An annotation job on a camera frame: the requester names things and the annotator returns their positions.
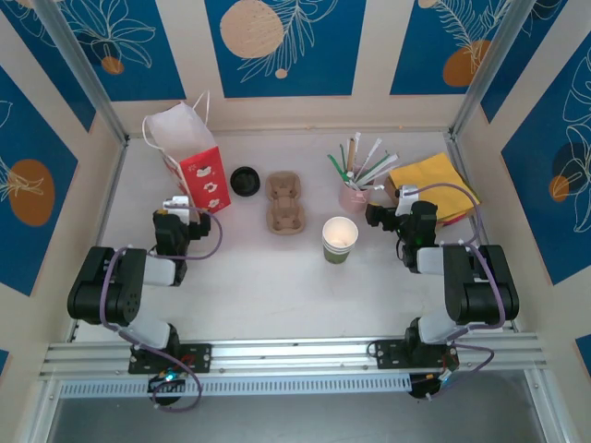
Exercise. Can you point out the red printed paper bag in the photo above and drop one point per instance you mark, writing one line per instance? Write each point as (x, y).
(205, 184)

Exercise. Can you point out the yellow paper napkin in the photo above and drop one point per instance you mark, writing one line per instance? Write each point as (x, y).
(429, 180)

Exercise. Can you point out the black plastic cup lid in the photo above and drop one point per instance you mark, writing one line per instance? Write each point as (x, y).
(245, 181)

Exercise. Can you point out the brown pulp cup carrier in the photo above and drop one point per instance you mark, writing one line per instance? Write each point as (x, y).
(285, 205)

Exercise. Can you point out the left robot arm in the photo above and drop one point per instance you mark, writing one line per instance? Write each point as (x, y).
(115, 286)

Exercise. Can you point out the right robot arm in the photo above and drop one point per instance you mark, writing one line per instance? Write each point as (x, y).
(480, 286)

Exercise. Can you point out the short white wrapped straw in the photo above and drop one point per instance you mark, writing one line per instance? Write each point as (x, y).
(378, 187)

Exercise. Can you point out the coloured paper napkin stack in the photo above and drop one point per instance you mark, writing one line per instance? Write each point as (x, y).
(454, 217)

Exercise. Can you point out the brown paper straw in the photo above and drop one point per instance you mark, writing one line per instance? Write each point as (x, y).
(351, 157)

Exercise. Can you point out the thin green wrapped straw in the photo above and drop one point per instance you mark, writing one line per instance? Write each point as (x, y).
(342, 154)

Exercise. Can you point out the small circuit board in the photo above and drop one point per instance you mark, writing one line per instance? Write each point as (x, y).
(166, 380)
(422, 387)

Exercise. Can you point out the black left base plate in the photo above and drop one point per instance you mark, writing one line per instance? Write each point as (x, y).
(198, 357)

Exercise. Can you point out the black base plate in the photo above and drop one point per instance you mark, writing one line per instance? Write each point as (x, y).
(388, 355)
(198, 357)

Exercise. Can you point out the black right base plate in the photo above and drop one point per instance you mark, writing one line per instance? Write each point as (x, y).
(388, 355)

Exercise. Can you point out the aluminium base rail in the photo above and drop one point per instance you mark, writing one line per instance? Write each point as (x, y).
(295, 355)

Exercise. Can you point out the aluminium frame post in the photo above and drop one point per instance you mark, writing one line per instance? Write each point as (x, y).
(83, 64)
(489, 60)

